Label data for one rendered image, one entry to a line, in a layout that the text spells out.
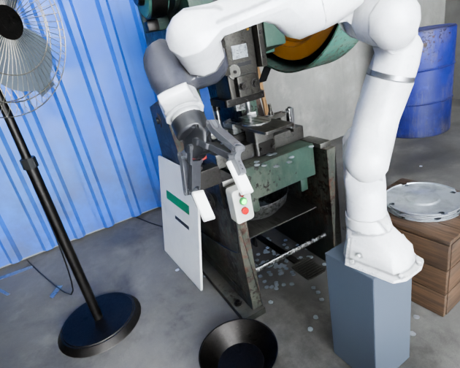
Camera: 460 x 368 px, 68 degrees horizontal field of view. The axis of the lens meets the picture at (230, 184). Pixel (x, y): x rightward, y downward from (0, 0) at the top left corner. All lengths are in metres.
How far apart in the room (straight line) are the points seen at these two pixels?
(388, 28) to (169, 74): 0.45
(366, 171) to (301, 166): 0.67
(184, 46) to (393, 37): 0.42
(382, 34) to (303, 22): 0.16
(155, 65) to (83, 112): 1.75
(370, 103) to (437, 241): 0.69
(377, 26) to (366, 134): 0.25
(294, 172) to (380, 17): 0.85
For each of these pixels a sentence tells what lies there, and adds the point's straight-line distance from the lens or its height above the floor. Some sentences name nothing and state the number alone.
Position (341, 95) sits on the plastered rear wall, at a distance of 3.59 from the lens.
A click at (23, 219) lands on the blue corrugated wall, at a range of 2.64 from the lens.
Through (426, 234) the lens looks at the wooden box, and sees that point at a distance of 1.44.
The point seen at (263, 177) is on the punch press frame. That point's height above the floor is 0.58.
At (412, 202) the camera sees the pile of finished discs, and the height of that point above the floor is 0.38.
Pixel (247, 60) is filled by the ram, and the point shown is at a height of 1.03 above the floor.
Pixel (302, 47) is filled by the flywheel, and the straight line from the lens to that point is 1.66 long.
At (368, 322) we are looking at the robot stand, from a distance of 1.18.
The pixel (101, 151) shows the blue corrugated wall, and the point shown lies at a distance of 2.54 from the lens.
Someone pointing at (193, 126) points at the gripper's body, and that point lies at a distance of 0.71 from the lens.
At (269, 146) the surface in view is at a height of 0.68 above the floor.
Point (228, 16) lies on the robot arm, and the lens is 0.70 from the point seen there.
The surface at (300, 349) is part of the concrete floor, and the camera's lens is 1.47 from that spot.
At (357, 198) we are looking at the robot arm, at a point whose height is 0.66.
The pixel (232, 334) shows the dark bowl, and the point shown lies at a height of 0.03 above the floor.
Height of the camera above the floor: 1.13
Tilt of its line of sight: 23 degrees down
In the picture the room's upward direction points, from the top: 12 degrees counter-clockwise
